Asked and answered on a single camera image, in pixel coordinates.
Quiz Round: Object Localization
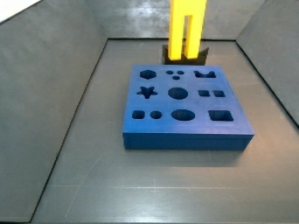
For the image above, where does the blue foam shape board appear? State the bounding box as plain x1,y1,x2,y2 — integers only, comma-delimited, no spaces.
123,65,255,151

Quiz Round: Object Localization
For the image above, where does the yellow double-square peg block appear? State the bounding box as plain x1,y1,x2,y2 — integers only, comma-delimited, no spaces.
169,0,209,60

